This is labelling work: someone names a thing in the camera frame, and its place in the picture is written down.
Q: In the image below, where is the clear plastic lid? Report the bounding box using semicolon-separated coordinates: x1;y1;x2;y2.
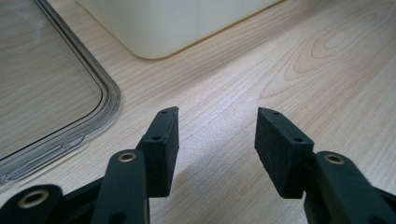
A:
0;0;122;189

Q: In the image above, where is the cream divided storage box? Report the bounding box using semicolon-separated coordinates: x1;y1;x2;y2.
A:
75;0;286;61

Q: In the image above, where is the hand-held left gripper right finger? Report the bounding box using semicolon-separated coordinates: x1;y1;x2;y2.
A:
253;106;316;200

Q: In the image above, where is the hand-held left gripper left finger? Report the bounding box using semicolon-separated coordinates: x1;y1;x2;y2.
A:
135;105;180;199

